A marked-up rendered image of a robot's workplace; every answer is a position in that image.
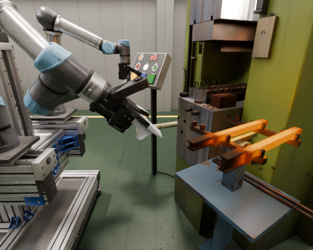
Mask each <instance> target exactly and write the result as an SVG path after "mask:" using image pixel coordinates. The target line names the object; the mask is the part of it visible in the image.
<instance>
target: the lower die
mask: <svg viewBox="0 0 313 250"><path fill-rule="evenodd" d="M230 87H231V86H230ZM234 90H235V86H234V85H233V87H231V89H230V93H234ZM228 91H229V86H227V88H226V87H225V91H224V93H228ZM235 91H236V92H239V91H240V85H238V87H237V86H236V90H235ZM244 91H245V85H243V86H242V87H241V92H244ZM216 93H217V87H216V88H215V89H214V87H213V92H212V94H216ZM218 93H219V94H221V93H223V87H221V88H220V87H219V92H218ZM210 94H211V87H210V88H209V89H208V88H201V90H198V87H190V88H189V94H188V97H190V98H192V99H195V98H196V99H195V100H198V101H203V103H205V104H209V103H210V100H207V96H208V95H210ZM241 99H245V96H243V97H237V100H241Z"/></svg>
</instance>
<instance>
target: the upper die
mask: <svg viewBox="0 0 313 250"><path fill-rule="evenodd" d="M256 28H257V23H248V22H234V21H220V20H212V21H207V22H203V23H198V24H194V25H193V31H192V42H214V41H252V42H254V39H255V33H256Z"/></svg>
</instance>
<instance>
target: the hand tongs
mask: <svg viewBox="0 0 313 250"><path fill-rule="evenodd" d="M221 161H222V160H221V159H220V158H218V157H217V158H215V159H212V162H214V163H215V164H217V165H219V166H221ZM244 176H246V177H248V178H249V179H251V180H253V181H255V182H257V183H258V184H260V185H262V186H264V187H265V188H267V189H269V190H271V191H273V192H274V193H276V194H278V195H280V196H281V197H283V198H285V199H287V200H288V201H290V202H292V203H294V204H295V205H297V206H299V207H301V208H302V209H304V210H306V211H308V212H309V213H311V214H313V210H311V209H309V208H307V207H305V206H304V205H302V204H300V203H298V202H296V201H295V200H293V199H291V198H289V197H287V196H286V195H284V194H282V193H280V192H278V191H277V190H275V189H273V188H271V187H269V186H268V185H266V184H264V183H262V182H260V181H258V180H257V179H255V178H253V177H251V176H249V175H247V174H244ZM243 179H244V180H245V181H247V182H249V183H250V184H252V185H254V186H255V187H257V188H259V189H261V190H262V191H264V192H266V193H267V194H269V195H271V196H272V197H274V198H276V199H277V200H279V201H281V202H283V203H284V204H286V205H288V206H289V207H291V208H293V209H294V210H296V211H298V212H300V213H301V214H303V215H305V216H307V217H308V218H310V219H312V220H313V216H311V215H309V214H308V213H306V212H304V211H303V210H301V209H299V208H297V207H296V206H294V205H292V204H290V203H289V202H287V201H285V200H284V199H282V198H280V197H278V196H277V195H275V194H273V193H271V192H270V191H268V190H266V189H264V188H263V187H261V186H259V185H257V184H256V183H254V182H252V181H251V180H249V179H247V178H245V177H243Z"/></svg>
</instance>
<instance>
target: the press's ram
mask: <svg viewBox="0 0 313 250"><path fill-rule="evenodd" d="M255 5H256V0H190V10H189V26H193V25H194V24H198V23H203V22H207V21H212V20H220V21H234V22H248V23H257V22H258V19H259V14H255V13H253V11H254V10H255Z"/></svg>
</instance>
